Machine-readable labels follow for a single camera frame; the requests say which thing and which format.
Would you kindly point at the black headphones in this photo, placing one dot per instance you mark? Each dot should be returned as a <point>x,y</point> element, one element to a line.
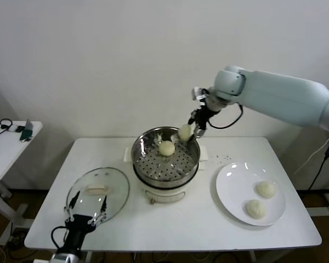
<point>2,126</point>

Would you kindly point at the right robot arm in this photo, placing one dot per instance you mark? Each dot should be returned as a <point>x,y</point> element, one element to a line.
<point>277,93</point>

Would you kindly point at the perforated steel steamer basket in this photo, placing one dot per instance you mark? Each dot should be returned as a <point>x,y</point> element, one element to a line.
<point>167,167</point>

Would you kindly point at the round glass pot lid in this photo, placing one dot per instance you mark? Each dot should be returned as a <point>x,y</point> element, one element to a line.
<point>113,179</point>

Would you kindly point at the white oval plate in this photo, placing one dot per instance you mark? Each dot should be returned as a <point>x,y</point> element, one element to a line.
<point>233,186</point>

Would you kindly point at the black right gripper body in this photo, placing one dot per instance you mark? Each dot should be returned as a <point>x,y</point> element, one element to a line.
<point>204,115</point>

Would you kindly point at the green circuit board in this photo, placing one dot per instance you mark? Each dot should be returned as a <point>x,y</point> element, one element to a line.
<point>26,135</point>

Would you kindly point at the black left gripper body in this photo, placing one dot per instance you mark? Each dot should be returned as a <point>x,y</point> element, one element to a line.
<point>79,226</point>

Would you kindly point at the white side table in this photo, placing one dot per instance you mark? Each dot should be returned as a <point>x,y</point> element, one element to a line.
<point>5,159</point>

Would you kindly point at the floor power strip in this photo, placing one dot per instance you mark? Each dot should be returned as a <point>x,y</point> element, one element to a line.
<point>16,237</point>

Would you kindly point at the white table leg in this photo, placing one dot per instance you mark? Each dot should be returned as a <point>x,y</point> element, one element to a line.
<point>87,256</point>
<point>252,256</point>

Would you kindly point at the white electric cooker pot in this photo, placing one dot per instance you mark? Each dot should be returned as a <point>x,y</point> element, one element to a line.
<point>164,195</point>

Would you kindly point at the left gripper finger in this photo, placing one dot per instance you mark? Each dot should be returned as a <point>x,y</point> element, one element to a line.
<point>103,206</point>
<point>71,208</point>

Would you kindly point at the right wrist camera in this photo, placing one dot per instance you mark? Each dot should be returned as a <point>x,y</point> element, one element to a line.
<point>198,93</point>

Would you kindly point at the white steamed baozi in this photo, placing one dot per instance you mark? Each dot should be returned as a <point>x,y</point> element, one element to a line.
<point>185,132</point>
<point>266,189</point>
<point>255,208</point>
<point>166,148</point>

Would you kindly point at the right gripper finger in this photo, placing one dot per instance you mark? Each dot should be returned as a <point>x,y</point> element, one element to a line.
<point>192,117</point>
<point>199,132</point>

